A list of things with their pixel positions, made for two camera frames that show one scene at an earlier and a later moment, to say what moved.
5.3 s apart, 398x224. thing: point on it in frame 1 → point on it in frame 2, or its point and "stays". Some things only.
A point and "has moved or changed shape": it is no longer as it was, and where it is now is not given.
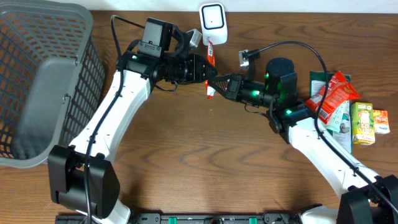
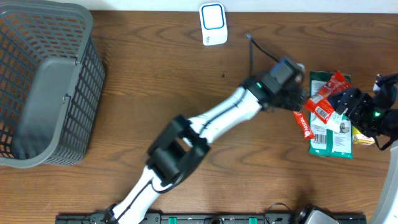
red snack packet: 339,91 stays
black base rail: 194,218 stays
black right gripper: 236,88 → 351,94
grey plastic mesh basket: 52,79 stays
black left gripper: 197,66 → 296,99
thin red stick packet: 211,57 has moved or changed shape
